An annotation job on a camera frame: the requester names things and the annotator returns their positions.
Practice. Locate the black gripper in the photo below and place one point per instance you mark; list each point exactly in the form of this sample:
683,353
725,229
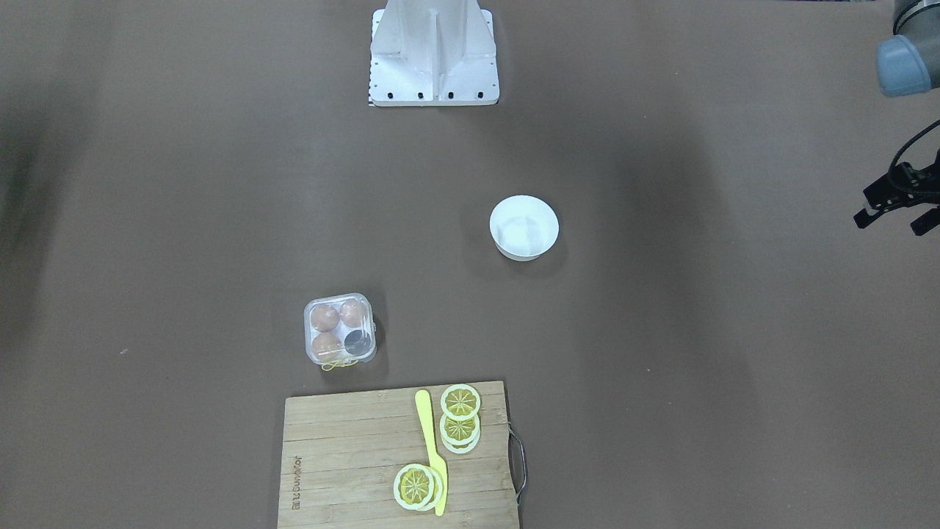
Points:
893,190

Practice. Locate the brown egg from bowl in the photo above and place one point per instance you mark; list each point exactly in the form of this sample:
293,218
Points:
352,313

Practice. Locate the clear plastic egg box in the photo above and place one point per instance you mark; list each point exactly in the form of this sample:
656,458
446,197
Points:
360,344

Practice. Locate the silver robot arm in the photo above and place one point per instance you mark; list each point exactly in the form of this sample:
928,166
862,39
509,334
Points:
907,64

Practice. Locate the white ceramic bowl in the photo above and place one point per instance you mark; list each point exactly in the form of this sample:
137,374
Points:
523,227

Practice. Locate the yellow plastic knife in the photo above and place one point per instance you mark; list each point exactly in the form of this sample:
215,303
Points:
424,408

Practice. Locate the lemon slice far side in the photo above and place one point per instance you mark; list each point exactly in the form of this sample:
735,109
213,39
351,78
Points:
418,487

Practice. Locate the bamboo cutting board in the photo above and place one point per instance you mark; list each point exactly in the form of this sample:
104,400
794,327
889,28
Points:
341,453

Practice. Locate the lemon slice handle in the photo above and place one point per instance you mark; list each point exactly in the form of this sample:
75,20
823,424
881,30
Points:
460,402
460,436

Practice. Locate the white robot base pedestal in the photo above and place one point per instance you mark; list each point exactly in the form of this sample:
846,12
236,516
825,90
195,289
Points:
433,54

